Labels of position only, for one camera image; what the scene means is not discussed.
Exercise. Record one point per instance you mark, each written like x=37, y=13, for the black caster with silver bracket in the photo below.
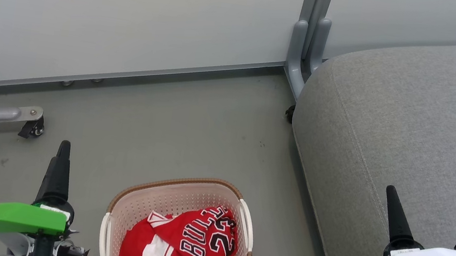
x=32, y=128

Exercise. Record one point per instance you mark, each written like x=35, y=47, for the small black caster wheel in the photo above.
x=290, y=113

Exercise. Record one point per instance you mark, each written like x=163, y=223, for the red Bulls basketball jersey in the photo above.
x=202, y=237

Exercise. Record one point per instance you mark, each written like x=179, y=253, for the red white-trimmed garment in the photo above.
x=132, y=251

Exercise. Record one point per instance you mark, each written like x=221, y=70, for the small metal levelling foot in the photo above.
x=67, y=83
x=97, y=80

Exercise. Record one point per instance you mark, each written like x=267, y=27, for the aluminium partition base rail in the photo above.
x=127, y=74

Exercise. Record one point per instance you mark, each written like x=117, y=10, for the beige perforated laundry basket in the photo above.
x=144, y=201

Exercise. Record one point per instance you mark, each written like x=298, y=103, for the grey partition post with foot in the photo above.
x=301, y=44

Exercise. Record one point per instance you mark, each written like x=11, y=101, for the grey fabric sofa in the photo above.
x=411, y=142

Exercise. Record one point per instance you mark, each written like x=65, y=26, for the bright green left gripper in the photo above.
x=15, y=218

